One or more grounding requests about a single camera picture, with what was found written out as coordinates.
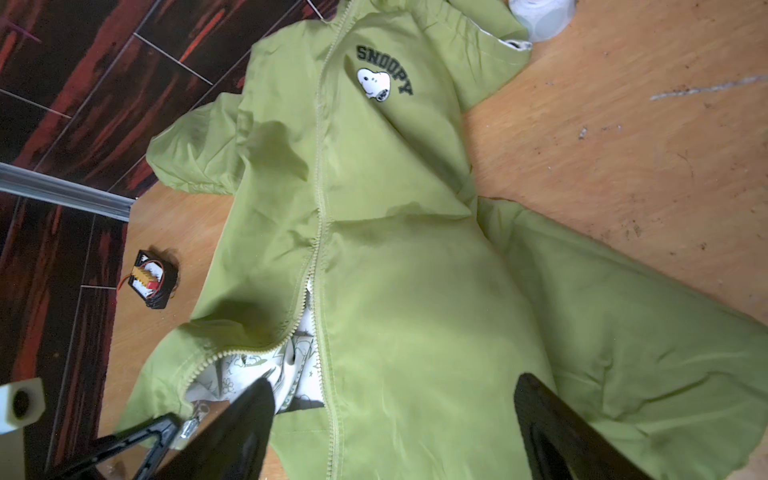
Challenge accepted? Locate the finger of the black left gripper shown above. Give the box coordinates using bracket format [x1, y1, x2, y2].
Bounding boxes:
[45, 413, 182, 480]

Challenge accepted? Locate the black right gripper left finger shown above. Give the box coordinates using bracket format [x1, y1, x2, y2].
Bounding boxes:
[155, 379, 276, 480]

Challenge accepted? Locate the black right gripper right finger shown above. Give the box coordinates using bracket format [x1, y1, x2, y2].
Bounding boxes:
[514, 373, 650, 480]

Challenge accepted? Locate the green Snoopy zip jacket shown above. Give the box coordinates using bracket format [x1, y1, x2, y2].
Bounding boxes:
[119, 1, 767, 479]

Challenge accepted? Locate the white sticker tape roll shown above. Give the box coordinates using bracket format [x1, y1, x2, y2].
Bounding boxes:
[508, 0, 577, 43]

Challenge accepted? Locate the black battery pack with wires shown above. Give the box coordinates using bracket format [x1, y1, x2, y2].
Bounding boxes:
[117, 250, 179, 310]

